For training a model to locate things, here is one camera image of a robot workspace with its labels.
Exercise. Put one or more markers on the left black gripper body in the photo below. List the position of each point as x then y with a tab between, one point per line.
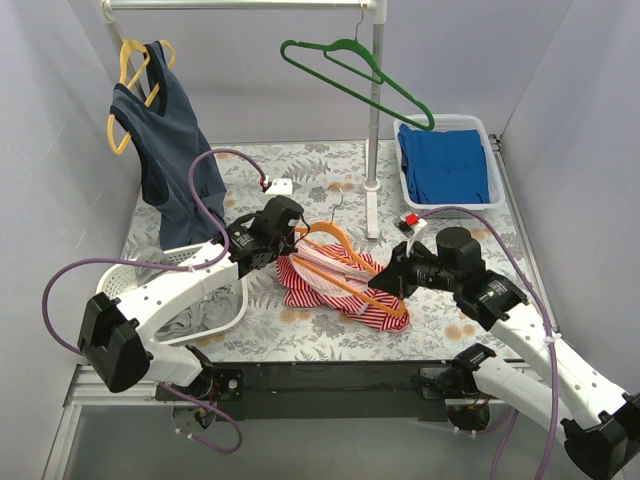
288	240

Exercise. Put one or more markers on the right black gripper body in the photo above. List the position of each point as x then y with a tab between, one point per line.
401	270

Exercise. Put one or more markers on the red white striped tank top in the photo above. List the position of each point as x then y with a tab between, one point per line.
326	275

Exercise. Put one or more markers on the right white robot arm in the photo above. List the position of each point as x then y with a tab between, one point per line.
596	420

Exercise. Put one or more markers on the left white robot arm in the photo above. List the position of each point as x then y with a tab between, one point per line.
117	336

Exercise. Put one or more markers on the navy blue tank top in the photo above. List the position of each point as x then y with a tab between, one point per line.
167	139

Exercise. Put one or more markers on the green hanger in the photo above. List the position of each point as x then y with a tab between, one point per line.
374	73

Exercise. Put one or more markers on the yellow hanger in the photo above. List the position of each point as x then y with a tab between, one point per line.
130	46

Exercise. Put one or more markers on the floral table mat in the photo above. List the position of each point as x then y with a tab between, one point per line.
272	331

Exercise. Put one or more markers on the grey garment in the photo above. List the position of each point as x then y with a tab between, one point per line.
215	310

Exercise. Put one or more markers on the blue folded cloth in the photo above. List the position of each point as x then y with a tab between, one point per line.
444	167

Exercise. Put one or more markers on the white basket right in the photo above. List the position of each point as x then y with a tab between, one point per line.
450	122

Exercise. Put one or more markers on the white laundry basket left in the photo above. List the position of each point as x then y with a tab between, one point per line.
121	279

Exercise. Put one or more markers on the white clothes rack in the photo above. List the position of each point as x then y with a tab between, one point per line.
378	10

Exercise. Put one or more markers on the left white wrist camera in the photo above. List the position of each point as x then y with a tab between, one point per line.
277	186

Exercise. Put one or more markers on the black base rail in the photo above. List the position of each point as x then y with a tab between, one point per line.
339	390

